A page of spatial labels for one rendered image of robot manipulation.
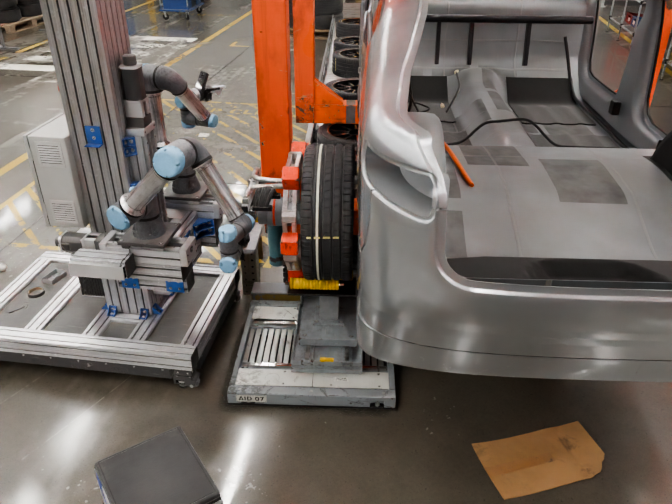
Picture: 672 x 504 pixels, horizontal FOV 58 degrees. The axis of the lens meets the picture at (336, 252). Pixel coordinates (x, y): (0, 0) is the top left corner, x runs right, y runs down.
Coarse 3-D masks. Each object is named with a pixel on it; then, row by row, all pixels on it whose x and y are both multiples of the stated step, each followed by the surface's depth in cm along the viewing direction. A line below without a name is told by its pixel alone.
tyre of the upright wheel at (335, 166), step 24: (312, 144) 290; (336, 144) 292; (312, 168) 272; (336, 168) 272; (312, 192) 268; (336, 192) 267; (312, 216) 267; (336, 216) 266; (312, 240) 270; (336, 240) 269; (312, 264) 279; (336, 264) 277
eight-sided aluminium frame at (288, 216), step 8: (296, 152) 295; (288, 160) 286; (296, 160) 286; (296, 192) 274; (296, 200) 274; (296, 208) 275; (288, 216) 271; (296, 216) 273; (296, 224) 277; (296, 232) 278; (288, 256) 281; (296, 256) 281; (288, 264) 291; (296, 264) 290
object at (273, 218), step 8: (272, 200) 295; (280, 200) 295; (288, 200) 295; (280, 208) 293; (288, 208) 293; (264, 216) 294; (272, 216) 294; (280, 216) 293; (272, 224) 297; (280, 224) 297; (288, 224) 297
